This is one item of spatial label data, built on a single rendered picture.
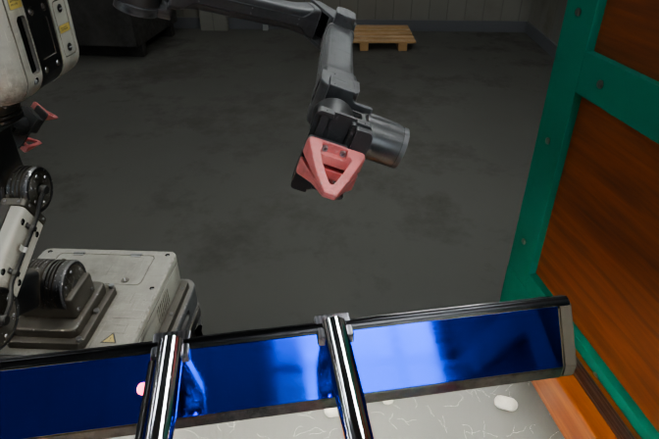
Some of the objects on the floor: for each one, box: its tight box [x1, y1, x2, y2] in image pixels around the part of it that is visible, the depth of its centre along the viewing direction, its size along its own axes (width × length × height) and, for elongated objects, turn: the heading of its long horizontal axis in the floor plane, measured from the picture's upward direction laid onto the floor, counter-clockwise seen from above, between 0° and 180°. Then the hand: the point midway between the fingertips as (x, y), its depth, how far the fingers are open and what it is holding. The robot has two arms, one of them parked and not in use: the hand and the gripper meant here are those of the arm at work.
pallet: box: [353, 24, 416, 51], centre depth 551 cm, size 106×73×10 cm
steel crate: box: [66, 0, 177, 57], centre depth 526 cm, size 93×113×78 cm
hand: (329, 192), depth 53 cm, fingers closed
